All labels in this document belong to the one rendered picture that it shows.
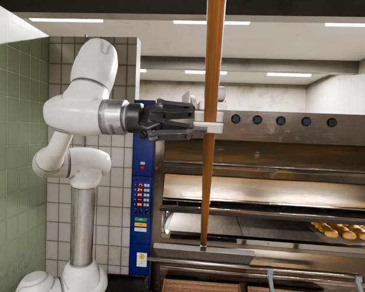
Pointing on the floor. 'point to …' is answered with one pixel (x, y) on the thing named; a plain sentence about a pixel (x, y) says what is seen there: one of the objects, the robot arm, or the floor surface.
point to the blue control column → (142, 146)
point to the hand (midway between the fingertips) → (208, 121)
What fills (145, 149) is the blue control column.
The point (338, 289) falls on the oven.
